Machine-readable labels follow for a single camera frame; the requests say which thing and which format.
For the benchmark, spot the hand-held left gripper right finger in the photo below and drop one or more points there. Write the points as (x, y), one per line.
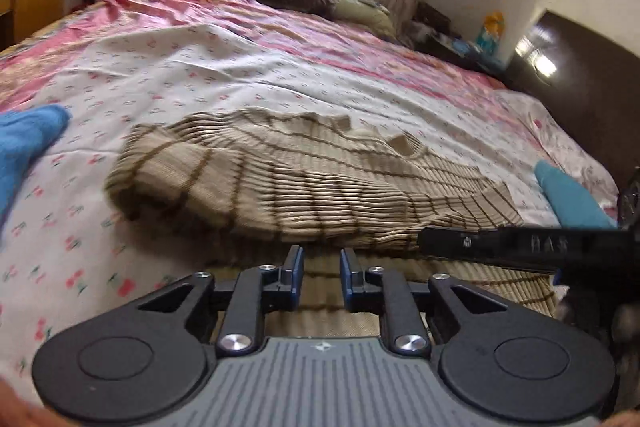
(345, 282)

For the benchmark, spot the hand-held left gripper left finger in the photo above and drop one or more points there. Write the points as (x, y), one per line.
(297, 279)

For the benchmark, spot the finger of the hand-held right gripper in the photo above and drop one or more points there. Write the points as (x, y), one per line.
(500, 246)

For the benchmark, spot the beige striped knit sweater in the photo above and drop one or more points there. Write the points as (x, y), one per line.
(300, 187)

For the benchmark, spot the teal cloth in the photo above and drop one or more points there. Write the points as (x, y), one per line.
(570, 197)

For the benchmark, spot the dark brown headboard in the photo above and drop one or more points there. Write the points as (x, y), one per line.
(590, 107)

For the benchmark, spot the cluttered bedside table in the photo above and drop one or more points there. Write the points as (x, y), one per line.
(450, 44)

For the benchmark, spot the yellow and blue package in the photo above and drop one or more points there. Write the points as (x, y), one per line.
(491, 32)

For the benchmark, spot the dark brown box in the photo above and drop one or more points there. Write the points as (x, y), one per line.
(432, 14)

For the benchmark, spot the floral pink bedsheet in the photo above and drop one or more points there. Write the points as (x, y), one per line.
(200, 57)

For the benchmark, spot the olive yellow pillow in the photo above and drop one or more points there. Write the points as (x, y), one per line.
(365, 14)

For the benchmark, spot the blue towel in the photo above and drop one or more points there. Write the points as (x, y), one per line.
(25, 142)

